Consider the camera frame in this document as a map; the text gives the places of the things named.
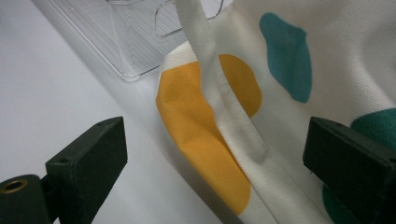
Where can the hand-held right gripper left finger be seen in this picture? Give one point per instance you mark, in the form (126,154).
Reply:
(90,161)

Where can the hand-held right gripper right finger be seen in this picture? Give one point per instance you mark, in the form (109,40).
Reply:
(348,161)

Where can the white spotted tote bag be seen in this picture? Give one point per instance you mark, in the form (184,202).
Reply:
(280,62)

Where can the clear plastic tray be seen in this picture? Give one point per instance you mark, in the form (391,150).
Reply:
(124,34)

